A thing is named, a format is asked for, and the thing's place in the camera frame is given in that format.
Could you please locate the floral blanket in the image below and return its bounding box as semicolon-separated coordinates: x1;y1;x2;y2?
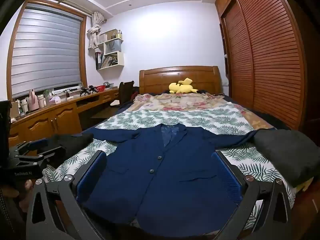
129;92;278;130

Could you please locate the black folded garment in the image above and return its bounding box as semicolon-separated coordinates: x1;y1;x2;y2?
37;133;95;167

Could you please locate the grey paper bag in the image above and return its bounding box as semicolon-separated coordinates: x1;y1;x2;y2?
104;40;122;55

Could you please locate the pink jug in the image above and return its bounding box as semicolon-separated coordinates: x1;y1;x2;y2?
28;90;40;112

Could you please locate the stack of magazines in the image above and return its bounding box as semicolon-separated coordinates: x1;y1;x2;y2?
104;55;118;68

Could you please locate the wooden louvered wardrobe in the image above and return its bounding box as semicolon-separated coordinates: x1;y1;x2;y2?
215;0;320;140

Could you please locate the white wall shelf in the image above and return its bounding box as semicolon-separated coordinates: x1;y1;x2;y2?
95;29;125;70

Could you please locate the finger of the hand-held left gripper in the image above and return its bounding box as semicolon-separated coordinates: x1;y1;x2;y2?
15;148;67;167
9;141;48;156

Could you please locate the person's left hand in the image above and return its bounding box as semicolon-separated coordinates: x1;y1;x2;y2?
15;180;34;198

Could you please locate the cardboard box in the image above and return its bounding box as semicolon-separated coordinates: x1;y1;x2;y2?
10;102;20;120

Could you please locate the dark grey garment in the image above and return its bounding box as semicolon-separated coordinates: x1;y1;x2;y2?
252;129;320;188

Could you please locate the wooden desk cabinet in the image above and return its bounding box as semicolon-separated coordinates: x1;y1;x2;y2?
7;86;120;150

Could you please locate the yellow plush toy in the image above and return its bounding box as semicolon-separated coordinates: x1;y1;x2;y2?
169;78;199;95

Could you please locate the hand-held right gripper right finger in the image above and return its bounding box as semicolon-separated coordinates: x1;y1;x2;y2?
215;150;293;240

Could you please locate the dark chair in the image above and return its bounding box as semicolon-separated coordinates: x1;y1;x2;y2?
117;81;135;105

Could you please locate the navy blue suit jacket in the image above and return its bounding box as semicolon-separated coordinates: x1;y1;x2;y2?
84;124;273;232

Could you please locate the leaf-print bed sheet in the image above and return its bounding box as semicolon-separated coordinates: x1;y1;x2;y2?
41;109;298;230

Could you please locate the tied beige curtain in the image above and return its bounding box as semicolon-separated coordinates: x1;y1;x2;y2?
87;12;104;53

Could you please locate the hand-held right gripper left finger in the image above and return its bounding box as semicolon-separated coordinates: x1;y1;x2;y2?
26;150;108;240

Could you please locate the wooden bed headboard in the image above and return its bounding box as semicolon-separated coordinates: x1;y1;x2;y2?
139;66;222;95

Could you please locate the grey window blind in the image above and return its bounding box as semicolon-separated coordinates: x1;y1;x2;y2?
11;4;83;98

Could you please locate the wooden window frame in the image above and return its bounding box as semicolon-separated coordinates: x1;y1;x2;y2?
6;0;88;100

